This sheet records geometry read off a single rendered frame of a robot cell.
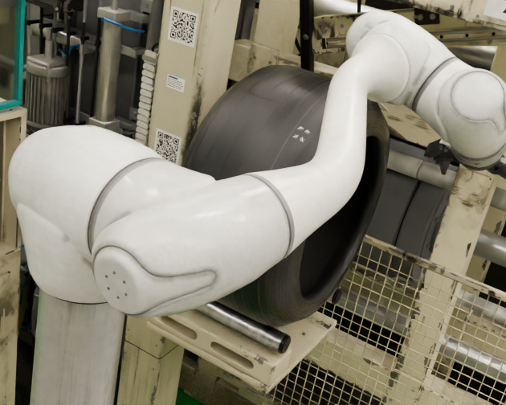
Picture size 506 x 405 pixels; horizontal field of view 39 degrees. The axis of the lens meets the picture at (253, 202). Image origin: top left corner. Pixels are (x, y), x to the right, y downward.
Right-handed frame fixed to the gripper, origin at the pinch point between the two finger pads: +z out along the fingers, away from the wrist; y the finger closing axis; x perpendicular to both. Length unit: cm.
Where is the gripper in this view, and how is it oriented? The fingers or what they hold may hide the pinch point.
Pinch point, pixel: (480, 177)
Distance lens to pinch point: 142.6
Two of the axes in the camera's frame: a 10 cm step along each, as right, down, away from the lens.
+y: 8.6, 3.3, -3.8
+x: 4.0, -9.1, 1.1
